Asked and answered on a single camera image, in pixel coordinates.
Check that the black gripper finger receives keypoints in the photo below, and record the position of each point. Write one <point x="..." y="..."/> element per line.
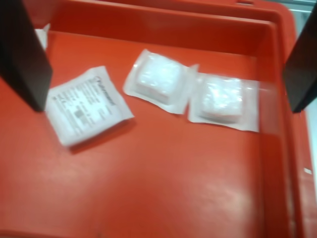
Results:
<point x="303" y="74"/>
<point x="22" y="62"/>

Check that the red plastic crate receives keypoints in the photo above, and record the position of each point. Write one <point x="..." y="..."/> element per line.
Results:
<point x="161" y="186"/>

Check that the white printed bandage packet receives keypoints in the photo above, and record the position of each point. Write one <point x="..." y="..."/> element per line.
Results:
<point x="86" y="106"/>

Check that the clear wrapped gauze bandage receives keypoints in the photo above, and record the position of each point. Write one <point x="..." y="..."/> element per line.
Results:
<point x="42" y="34"/>
<point x="220" y="99"/>
<point x="158" y="74"/>

